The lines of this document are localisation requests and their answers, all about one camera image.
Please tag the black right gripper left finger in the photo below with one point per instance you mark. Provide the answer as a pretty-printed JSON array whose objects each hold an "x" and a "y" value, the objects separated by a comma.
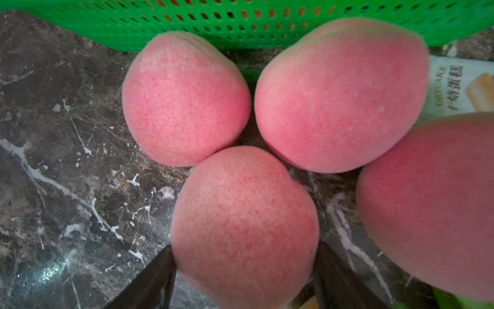
[{"x": 153, "y": 287}]

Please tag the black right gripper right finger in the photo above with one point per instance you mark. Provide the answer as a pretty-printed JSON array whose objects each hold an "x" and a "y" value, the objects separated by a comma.
[{"x": 337, "y": 286}]

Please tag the pink peach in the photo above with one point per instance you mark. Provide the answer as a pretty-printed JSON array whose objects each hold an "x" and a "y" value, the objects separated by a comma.
[
  {"x": 243, "y": 232},
  {"x": 428, "y": 204},
  {"x": 343, "y": 95},
  {"x": 183, "y": 100}
]

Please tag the green plastic basket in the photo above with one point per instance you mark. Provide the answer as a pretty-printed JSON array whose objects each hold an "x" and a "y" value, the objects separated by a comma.
[{"x": 127, "y": 26}]

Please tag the green snack packet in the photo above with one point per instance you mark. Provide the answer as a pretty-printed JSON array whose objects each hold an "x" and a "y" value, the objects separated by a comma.
[{"x": 449, "y": 301}]

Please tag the white drycake snack packet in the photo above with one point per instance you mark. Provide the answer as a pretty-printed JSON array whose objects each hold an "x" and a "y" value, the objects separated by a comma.
[{"x": 457, "y": 86}]

